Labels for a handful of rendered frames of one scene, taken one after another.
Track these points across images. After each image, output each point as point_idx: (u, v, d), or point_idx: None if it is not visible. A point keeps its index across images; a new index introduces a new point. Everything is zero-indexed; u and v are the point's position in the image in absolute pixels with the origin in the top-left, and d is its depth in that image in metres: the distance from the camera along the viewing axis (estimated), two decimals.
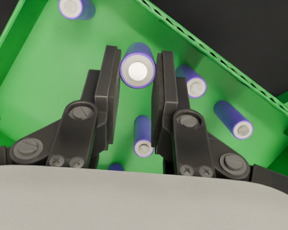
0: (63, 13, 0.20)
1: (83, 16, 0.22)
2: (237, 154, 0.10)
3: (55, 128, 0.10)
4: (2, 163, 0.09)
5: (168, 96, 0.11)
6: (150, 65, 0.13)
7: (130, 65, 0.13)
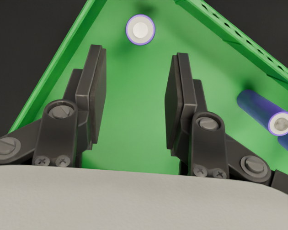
0: (130, 38, 0.17)
1: (149, 39, 0.18)
2: (257, 156, 0.10)
3: (34, 128, 0.10)
4: None
5: (187, 98, 0.11)
6: None
7: None
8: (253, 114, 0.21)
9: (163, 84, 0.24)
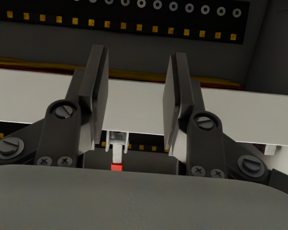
0: None
1: None
2: (254, 156, 0.10)
3: (37, 128, 0.10)
4: None
5: (184, 97, 0.11)
6: None
7: None
8: None
9: None
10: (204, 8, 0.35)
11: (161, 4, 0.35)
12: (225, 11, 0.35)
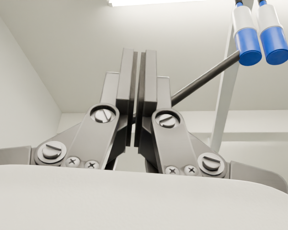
0: None
1: None
2: (215, 154, 0.10)
3: (77, 131, 0.10)
4: (25, 164, 0.09)
5: (148, 95, 0.11)
6: None
7: None
8: None
9: None
10: None
11: None
12: None
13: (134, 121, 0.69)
